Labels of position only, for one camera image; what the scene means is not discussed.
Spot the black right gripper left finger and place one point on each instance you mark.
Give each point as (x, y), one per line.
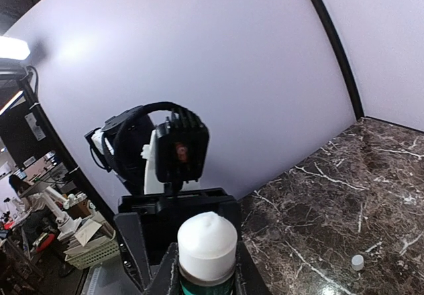
(166, 281)

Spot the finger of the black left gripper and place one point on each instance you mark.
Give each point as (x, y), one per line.
(133, 249)

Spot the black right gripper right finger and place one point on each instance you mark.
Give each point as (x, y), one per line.
(248, 280)

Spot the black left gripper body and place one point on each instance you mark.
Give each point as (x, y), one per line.
(161, 216)

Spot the white green glue stick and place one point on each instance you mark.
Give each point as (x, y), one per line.
(207, 244)

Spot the small white glue cap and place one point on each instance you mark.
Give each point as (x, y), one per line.
(357, 262)

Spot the white industrial robot arm background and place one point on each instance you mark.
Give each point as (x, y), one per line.
(57, 204)

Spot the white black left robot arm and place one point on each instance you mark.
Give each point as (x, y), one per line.
(126, 146)

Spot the white plastic basket background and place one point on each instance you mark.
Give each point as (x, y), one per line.
(105, 249)

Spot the black left corner frame post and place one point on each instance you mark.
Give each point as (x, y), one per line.
(341, 57)

